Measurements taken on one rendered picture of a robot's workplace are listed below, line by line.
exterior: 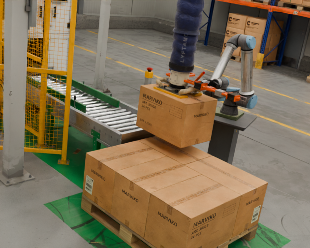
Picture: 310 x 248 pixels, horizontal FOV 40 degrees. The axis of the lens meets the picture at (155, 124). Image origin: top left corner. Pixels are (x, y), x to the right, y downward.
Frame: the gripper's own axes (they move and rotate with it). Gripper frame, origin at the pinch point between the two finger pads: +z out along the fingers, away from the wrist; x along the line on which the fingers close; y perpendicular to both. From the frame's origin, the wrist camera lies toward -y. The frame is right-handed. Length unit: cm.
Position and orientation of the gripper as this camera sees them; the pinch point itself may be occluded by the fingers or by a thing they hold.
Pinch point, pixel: (202, 86)
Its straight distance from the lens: 372.3
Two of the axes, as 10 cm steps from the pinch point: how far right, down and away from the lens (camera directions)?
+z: -7.0, 1.6, -6.9
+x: 1.3, -9.3, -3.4
